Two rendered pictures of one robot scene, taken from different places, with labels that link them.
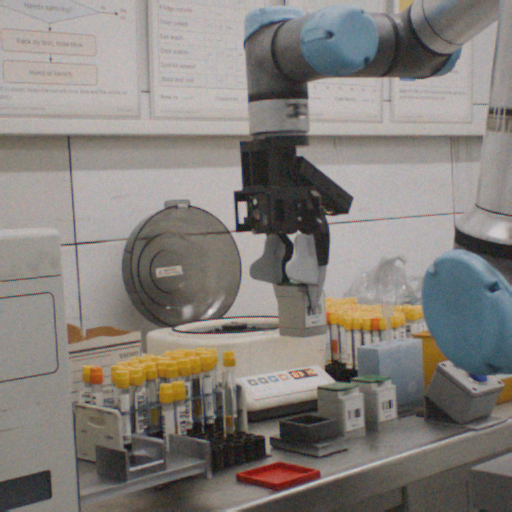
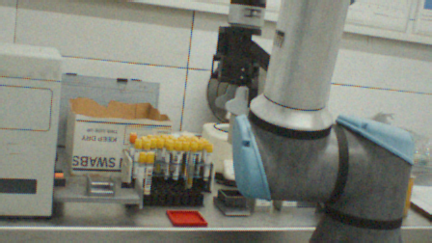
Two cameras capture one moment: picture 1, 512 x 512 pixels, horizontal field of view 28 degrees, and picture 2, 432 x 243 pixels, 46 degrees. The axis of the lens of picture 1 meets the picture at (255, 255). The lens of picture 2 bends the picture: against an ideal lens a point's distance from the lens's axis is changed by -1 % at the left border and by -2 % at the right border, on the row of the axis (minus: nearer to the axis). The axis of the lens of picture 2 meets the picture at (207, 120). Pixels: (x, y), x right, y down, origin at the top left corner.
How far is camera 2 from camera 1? 0.47 m
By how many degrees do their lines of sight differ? 23
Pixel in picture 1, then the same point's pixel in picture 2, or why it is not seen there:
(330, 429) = (241, 202)
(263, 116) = (231, 13)
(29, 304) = (37, 93)
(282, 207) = (230, 68)
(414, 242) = (413, 107)
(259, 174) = (225, 46)
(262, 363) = not seen: hidden behind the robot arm
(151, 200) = not seen: hidden behind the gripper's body
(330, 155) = (363, 46)
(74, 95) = not seen: outside the picture
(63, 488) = (43, 190)
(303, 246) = (241, 94)
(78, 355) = (131, 126)
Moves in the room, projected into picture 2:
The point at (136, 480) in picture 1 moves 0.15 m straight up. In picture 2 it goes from (93, 198) to (99, 120)
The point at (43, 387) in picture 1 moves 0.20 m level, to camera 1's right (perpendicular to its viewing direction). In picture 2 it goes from (39, 137) to (135, 160)
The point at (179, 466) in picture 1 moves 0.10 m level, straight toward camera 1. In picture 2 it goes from (122, 197) to (96, 211)
